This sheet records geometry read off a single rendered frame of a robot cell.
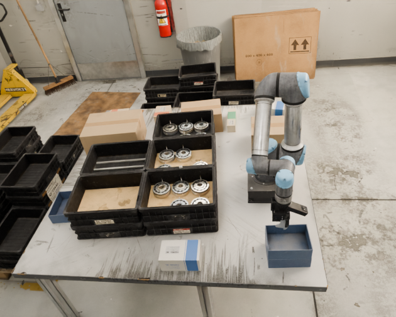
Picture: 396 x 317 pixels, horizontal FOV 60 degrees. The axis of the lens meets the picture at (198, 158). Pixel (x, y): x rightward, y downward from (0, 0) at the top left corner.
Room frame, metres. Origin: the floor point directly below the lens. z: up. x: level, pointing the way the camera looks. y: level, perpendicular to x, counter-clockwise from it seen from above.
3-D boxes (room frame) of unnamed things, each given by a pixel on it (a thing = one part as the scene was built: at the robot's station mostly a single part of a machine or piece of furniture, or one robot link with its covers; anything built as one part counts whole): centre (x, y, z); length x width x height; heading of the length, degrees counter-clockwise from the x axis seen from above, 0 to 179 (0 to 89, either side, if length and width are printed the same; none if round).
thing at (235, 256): (1.72, 0.12, 0.35); 1.60 x 1.60 x 0.70; 78
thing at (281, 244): (0.97, -0.37, 0.81); 0.20 x 0.15 x 0.07; 81
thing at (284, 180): (1.05, -0.36, 1.12); 0.09 x 0.08 x 0.11; 158
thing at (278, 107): (2.21, -0.62, 0.75); 0.20 x 0.12 x 0.09; 67
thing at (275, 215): (1.05, -0.35, 0.96); 0.09 x 0.08 x 0.12; 82
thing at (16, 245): (1.73, 1.39, 0.26); 0.40 x 0.30 x 0.23; 168
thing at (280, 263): (0.97, -0.37, 0.74); 0.20 x 0.15 x 0.07; 82
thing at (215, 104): (2.21, -0.08, 0.78); 0.30 x 0.22 x 0.16; 85
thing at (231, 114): (2.18, -0.30, 0.73); 0.24 x 0.06 x 0.06; 169
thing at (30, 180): (2.12, 1.31, 0.37); 0.40 x 0.30 x 0.45; 168
